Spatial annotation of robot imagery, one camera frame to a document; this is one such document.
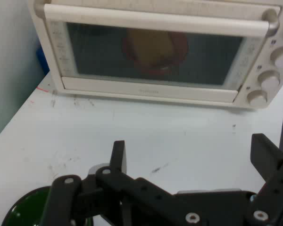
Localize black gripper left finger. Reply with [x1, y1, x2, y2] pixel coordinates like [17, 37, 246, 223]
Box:
[41, 140, 187, 226]

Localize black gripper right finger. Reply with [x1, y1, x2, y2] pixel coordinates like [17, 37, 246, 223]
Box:
[245, 133, 283, 226]

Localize cream glass oven door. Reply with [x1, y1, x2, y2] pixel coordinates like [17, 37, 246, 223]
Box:
[34, 2, 280, 103]

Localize dark green round plate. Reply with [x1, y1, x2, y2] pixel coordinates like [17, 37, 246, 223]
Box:
[3, 186, 95, 226]

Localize yellow-brown bread slice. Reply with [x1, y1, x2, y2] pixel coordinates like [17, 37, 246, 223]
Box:
[126, 28, 172, 69]

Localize red round plate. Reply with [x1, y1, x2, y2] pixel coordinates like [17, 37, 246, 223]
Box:
[122, 29, 189, 75]

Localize blue object behind oven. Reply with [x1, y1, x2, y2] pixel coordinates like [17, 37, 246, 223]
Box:
[35, 44, 50, 78]

